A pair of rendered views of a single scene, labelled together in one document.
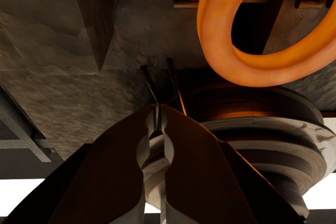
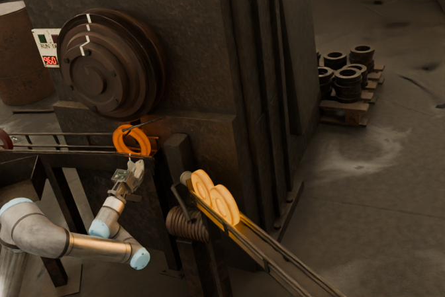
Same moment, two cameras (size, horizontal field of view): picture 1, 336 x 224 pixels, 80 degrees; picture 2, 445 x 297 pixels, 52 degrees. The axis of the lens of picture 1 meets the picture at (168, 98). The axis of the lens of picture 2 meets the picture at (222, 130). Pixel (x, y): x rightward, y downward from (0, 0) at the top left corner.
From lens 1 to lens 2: 1.91 m
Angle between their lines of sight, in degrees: 80
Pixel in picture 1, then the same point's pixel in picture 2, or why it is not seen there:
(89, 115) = (194, 71)
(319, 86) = not seen: hidden behind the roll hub
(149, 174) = (140, 94)
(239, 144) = (117, 114)
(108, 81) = (184, 96)
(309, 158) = not seen: hidden behind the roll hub
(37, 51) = (175, 152)
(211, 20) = (144, 148)
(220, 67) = (138, 136)
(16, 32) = (177, 156)
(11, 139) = not seen: outside the picture
